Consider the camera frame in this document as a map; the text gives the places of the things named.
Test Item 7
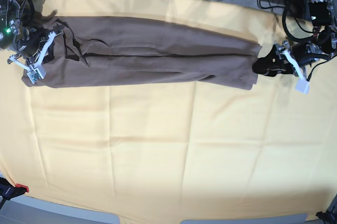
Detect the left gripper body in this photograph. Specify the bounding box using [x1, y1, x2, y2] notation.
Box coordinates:
[275, 44, 329, 77]

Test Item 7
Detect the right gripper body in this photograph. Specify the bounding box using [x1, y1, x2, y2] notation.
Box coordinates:
[12, 26, 53, 63]

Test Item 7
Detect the brown T-shirt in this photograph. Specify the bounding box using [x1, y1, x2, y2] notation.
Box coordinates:
[36, 17, 261, 90]

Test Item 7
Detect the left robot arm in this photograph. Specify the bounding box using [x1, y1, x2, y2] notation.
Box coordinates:
[252, 0, 336, 81]

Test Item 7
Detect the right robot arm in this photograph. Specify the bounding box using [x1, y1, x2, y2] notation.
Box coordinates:
[1, 0, 56, 65]

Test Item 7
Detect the red black clamp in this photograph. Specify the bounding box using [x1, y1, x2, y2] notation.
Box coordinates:
[0, 177, 29, 208]

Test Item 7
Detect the yellow tablecloth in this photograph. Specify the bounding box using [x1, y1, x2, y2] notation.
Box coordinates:
[0, 0, 337, 221]

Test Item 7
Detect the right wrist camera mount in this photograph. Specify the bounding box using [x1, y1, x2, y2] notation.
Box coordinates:
[7, 30, 63, 84]

